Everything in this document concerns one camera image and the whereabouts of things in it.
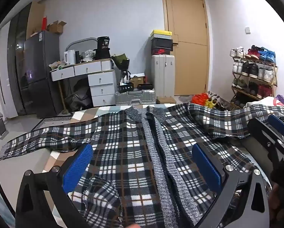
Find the dark grey fridge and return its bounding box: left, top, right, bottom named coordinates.
left=18, top=31, right=64, bottom=119

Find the pile of folded clothes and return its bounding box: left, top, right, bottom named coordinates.
left=245, top=96, right=284, bottom=116

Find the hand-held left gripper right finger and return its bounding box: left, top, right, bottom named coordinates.
left=192, top=144, right=269, bottom=228

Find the silver suitcase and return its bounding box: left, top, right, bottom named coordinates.
left=115, top=89, right=156, bottom=106

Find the orange plastic bag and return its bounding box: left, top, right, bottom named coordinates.
left=191, top=93, right=209, bottom=105

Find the white upright suitcase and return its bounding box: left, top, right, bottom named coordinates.
left=151, top=55, right=176, bottom=98

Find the dark glass sliding door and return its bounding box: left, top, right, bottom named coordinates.
left=8, top=3, right=32, bottom=114

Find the person's right hand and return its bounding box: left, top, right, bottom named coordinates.
left=268, top=185, right=284, bottom=222

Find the white crumpled cloth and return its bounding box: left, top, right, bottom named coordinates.
left=81, top=49, right=96, bottom=62

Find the shoe rack with shoes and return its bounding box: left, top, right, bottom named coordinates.
left=229, top=45, right=276, bottom=107

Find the flat cardboard sheet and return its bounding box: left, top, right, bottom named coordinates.
left=27, top=1, right=46, bottom=40

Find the open cardboard box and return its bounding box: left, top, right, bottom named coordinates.
left=47, top=20, right=67, bottom=34

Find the black box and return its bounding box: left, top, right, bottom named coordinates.
left=119, top=82, right=134, bottom=93

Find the yellow lid shoebox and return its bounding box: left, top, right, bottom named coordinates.
left=150, top=30, right=173, bottom=39

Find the wooden shoe rack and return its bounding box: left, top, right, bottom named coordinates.
left=230, top=55, right=278, bottom=110

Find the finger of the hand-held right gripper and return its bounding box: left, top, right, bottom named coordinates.
left=268, top=115, right=284, bottom=139
left=248, top=117, right=284, bottom=169

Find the grey arched mirror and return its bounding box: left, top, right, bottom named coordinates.
left=65, top=37, right=98, bottom=64

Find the white desk with drawers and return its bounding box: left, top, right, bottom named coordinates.
left=50, top=58, right=117, bottom=114

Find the black and red shoebox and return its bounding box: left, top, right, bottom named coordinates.
left=151, top=49, right=173, bottom=56

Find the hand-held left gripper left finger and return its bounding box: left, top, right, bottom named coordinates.
left=16, top=143, right=93, bottom=228

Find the plaid fleece cardigan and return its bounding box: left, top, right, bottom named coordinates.
left=0, top=103, right=284, bottom=228

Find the brown gift box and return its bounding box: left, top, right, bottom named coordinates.
left=130, top=74, right=147, bottom=85

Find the small cardboard box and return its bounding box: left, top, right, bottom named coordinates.
left=156, top=96, right=175, bottom=104

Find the white electric kettle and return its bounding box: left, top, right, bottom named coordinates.
left=63, top=50, right=76, bottom=65

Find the white wardrobe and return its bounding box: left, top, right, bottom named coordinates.
left=0, top=22, right=17, bottom=119

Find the wooden door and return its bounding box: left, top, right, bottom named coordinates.
left=161, top=0, right=210, bottom=97

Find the scattered shoes pile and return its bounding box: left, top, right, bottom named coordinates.
left=205, top=91, right=233, bottom=111

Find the black drawstring bag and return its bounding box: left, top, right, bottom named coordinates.
left=94, top=36, right=111, bottom=60

